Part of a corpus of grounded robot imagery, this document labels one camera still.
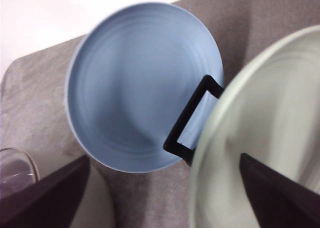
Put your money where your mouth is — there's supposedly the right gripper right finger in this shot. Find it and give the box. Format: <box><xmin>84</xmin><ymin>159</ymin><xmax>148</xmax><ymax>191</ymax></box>
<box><xmin>239</xmin><ymin>153</ymin><xmax>320</xmax><ymax>228</ymax></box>

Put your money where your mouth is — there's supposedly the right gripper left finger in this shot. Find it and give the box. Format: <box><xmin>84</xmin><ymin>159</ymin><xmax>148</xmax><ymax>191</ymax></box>
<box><xmin>0</xmin><ymin>155</ymin><xmax>89</xmax><ymax>228</ymax></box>

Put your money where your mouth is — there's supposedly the glass lid with green knob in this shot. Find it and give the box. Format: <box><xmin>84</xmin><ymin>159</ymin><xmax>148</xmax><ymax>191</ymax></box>
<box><xmin>0</xmin><ymin>148</ymin><xmax>40</xmax><ymax>199</ymax></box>

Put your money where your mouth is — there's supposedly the green plate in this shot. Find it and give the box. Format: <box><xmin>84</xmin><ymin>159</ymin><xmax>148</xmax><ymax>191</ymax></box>
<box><xmin>190</xmin><ymin>25</ymin><xmax>320</xmax><ymax>228</ymax></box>

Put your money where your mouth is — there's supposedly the black plate rack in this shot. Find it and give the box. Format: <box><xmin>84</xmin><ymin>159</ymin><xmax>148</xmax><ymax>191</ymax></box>
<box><xmin>163</xmin><ymin>74</ymin><xmax>224</xmax><ymax>166</ymax></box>

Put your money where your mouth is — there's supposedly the blue plate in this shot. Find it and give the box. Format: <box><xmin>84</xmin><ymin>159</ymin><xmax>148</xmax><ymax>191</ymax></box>
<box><xmin>65</xmin><ymin>2</ymin><xmax>225</xmax><ymax>174</ymax></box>

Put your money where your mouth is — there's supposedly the grey table mat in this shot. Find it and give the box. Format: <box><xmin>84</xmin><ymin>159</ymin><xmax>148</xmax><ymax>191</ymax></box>
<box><xmin>0</xmin><ymin>0</ymin><xmax>320</xmax><ymax>228</ymax></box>

